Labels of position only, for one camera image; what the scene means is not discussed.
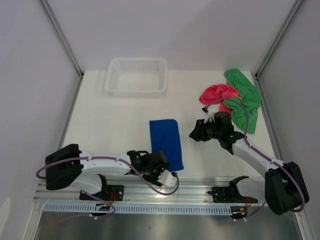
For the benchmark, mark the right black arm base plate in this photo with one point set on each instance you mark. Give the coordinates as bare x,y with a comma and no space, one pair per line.
230,193

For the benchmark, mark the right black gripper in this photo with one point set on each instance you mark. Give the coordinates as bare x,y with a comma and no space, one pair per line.
198,132

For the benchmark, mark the white slotted cable duct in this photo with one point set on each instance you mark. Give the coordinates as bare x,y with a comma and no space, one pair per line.
123,208

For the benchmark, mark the aluminium corner post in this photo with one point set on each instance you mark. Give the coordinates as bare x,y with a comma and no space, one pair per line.
54,23
284,29

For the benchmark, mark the white plastic basket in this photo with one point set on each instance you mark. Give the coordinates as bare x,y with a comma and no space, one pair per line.
137,77

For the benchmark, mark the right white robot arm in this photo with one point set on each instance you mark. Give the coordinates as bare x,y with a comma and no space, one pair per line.
284,188

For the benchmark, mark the right aluminium corner post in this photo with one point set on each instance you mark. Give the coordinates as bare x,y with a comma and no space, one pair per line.
284,29

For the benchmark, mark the green towel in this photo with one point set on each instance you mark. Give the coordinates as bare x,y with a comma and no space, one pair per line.
244,109

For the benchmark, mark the pink towel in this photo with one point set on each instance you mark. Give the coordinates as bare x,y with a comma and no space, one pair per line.
215,94

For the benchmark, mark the left aluminium corner post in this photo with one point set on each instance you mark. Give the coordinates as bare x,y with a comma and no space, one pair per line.
54,23

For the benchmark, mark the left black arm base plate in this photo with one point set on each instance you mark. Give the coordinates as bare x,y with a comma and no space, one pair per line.
111,193

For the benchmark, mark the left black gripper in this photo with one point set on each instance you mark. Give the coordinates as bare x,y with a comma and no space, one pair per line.
155,179

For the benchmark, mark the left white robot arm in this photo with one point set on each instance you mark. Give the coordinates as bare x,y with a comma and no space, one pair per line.
71,167

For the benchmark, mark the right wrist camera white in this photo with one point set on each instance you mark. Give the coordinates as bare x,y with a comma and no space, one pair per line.
209,112

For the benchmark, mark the blue towel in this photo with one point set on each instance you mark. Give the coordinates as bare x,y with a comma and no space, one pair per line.
165,136

